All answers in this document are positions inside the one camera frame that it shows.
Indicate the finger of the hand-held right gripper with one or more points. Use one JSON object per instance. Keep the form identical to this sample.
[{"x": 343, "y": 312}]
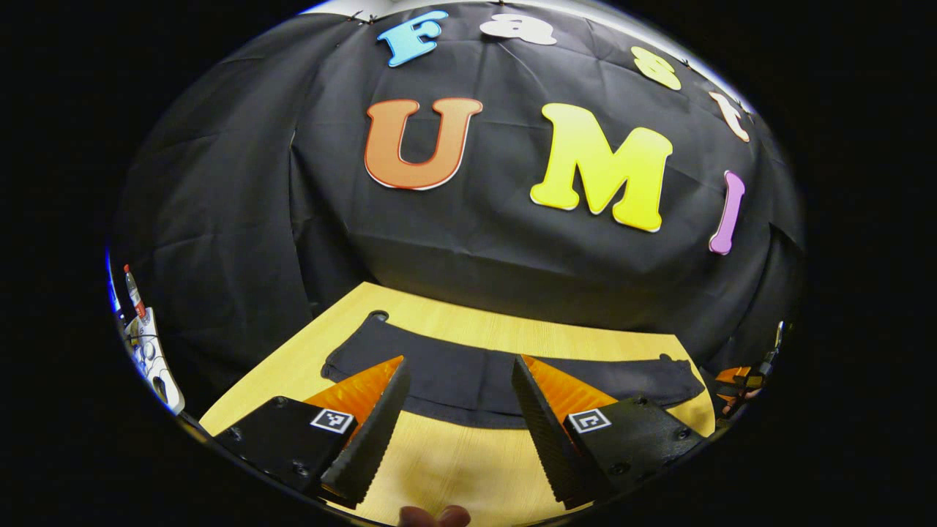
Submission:
[{"x": 732, "y": 380}]

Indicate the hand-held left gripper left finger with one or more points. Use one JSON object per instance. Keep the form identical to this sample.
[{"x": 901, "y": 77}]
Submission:
[{"x": 373, "y": 439}]

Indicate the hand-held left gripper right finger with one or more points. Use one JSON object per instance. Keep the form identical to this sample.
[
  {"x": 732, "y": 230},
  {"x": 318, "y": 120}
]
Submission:
[{"x": 549, "y": 446}]

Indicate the dark grey jeans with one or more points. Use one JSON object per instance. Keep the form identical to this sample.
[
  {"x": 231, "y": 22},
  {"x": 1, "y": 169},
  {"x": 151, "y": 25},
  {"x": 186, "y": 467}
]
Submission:
[{"x": 468, "y": 373}]

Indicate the black backdrop cloth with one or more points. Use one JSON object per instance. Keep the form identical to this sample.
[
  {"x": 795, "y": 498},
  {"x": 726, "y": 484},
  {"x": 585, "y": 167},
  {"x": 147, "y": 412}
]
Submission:
[{"x": 476, "y": 241}]

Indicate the white printed board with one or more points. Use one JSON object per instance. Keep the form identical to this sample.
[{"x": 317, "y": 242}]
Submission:
[{"x": 150, "y": 359}]

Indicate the red capped bottle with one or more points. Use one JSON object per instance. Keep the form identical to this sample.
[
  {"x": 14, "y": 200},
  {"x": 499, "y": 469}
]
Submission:
[{"x": 135, "y": 296}]

